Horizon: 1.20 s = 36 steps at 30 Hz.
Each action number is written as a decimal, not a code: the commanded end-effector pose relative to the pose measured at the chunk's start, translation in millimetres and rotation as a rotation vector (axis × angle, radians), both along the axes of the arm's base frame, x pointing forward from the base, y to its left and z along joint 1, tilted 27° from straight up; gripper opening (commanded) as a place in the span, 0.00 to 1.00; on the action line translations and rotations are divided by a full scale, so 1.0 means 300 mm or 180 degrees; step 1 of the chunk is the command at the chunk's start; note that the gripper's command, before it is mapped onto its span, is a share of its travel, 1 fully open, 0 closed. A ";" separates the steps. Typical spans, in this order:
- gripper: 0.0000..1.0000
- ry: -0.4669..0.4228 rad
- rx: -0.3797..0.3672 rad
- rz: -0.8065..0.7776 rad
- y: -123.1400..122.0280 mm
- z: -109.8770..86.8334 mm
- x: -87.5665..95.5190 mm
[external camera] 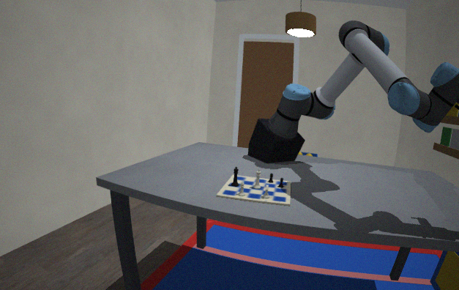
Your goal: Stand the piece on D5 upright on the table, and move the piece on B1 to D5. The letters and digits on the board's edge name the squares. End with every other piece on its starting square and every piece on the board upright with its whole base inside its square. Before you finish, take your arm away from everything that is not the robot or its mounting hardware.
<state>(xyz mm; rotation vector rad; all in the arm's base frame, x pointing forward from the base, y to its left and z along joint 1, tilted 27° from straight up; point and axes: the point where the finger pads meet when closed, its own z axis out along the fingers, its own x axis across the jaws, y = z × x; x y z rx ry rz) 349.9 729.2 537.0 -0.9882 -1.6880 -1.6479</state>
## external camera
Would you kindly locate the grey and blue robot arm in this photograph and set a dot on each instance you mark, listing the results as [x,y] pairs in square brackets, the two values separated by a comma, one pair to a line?
[427,110]

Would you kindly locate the blue and cream chessboard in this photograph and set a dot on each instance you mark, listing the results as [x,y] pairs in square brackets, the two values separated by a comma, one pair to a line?
[277,195]

